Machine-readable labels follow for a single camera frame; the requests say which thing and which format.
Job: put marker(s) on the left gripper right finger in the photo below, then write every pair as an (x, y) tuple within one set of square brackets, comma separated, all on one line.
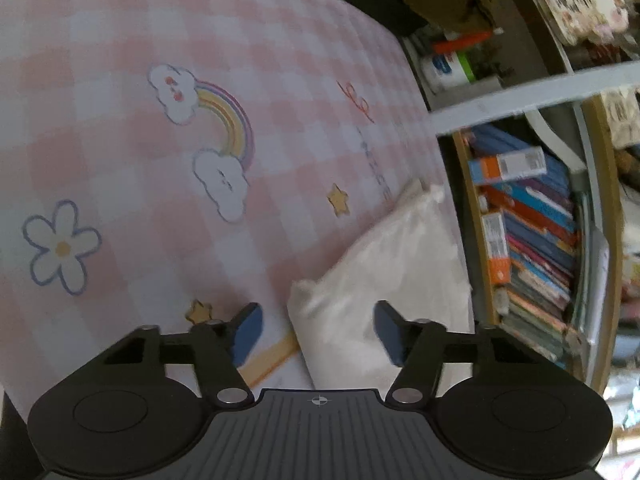
[(417, 348)]

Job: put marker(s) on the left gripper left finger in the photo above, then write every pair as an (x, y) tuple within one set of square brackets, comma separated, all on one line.
[(220, 349)]

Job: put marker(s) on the cream white t-shirt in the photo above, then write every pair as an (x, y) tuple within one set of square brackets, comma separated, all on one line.
[(410, 259)]

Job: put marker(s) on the white orange flat box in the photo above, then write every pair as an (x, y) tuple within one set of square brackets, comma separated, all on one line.
[(499, 262)]

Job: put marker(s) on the row of leaning books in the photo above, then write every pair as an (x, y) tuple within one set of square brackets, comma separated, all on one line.
[(544, 218)]

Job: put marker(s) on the pink checkered desk mat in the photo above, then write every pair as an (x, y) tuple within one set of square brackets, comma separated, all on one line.
[(168, 161)]

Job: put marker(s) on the usmile white orange box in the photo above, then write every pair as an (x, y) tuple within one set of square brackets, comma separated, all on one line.
[(510, 166)]

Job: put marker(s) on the white tub green lid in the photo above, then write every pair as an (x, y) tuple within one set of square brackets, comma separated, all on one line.
[(444, 72)]

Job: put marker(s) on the white wooden bookshelf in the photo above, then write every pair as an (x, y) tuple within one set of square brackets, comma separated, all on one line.
[(521, 58)]

